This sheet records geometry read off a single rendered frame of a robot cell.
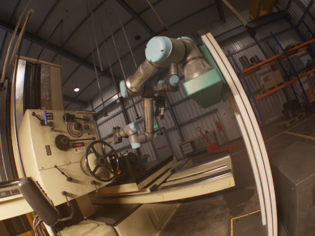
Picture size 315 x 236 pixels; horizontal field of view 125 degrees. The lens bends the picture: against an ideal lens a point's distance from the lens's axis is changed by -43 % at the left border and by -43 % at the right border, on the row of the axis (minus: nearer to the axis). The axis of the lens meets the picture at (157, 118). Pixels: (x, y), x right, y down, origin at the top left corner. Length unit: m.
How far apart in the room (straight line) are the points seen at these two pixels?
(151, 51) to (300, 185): 0.93
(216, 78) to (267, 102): 8.12
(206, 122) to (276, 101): 4.35
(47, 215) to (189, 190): 1.33
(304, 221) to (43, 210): 1.26
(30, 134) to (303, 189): 1.79
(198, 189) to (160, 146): 7.71
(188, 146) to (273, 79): 5.52
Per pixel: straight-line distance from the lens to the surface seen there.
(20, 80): 2.33
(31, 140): 1.31
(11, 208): 1.52
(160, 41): 0.59
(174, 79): 1.11
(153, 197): 1.84
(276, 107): 8.79
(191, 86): 0.60
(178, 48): 0.62
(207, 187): 1.55
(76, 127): 1.41
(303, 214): 0.97
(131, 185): 1.70
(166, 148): 9.01
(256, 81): 8.68
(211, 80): 0.59
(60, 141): 1.33
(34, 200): 0.69
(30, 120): 1.35
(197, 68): 0.62
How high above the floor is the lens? 1.27
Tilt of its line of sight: 10 degrees up
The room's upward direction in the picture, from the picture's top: 20 degrees counter-clockwise
